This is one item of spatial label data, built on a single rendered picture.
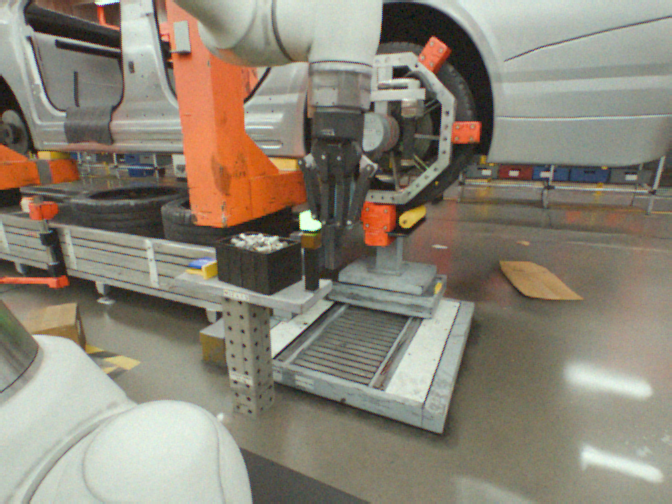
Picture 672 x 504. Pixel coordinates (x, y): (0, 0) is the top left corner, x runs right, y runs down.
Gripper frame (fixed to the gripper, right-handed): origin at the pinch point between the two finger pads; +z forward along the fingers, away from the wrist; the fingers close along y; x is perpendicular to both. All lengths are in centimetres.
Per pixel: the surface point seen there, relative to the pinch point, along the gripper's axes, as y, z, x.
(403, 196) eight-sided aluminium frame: -17, 6, 92
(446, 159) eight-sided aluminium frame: -2, -9, 92
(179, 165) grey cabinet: -536, 52, 435
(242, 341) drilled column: -40, 42, 22
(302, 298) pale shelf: -19.6, 22.9, 22.2
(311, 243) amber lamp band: -19.2, 9.1, 25.5
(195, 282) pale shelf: -52, 24, 18
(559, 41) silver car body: 27, -48, 102
